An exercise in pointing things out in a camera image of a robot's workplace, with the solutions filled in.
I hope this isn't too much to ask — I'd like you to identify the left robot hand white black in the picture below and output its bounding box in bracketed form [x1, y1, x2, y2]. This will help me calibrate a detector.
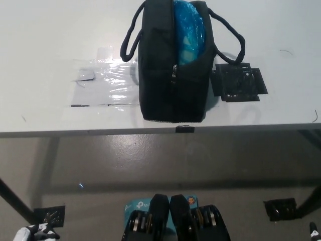
[14, 222, 61, 241]

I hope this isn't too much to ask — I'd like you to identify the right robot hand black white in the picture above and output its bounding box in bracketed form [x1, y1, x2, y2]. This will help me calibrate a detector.
[308, 222, 321, 241]

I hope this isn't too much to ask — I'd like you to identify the blue plastic-wrapped plate stack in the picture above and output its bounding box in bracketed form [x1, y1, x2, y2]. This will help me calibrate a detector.
[174, 1, 208, 66]

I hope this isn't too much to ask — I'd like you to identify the black fabric lunch bag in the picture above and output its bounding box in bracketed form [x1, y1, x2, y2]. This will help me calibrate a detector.
[120, 0, 246, 124]

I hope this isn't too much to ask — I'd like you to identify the black floor tape square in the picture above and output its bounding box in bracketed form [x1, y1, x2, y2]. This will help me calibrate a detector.
[263, 197, 298, 221]
[34, 205, 66, 228]

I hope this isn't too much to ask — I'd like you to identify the black table leg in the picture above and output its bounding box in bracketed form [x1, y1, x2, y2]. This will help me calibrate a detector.
[295, 180, 321, 218]
[0, 177, 37, 225]

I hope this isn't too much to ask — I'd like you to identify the teal tp-link box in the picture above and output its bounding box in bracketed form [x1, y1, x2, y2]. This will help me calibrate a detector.
[124, 194, 201, 231]

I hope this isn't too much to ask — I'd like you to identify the clear tape sheet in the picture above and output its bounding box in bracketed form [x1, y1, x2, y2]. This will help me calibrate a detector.
[20, 46, 143, 118]

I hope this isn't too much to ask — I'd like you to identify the grey tape piece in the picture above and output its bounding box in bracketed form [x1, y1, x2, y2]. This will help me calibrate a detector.
[71, 68, 96, 81]

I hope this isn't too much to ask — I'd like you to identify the black tape patch on table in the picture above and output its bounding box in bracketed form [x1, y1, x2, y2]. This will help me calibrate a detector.
[210, 62, 268, 102]

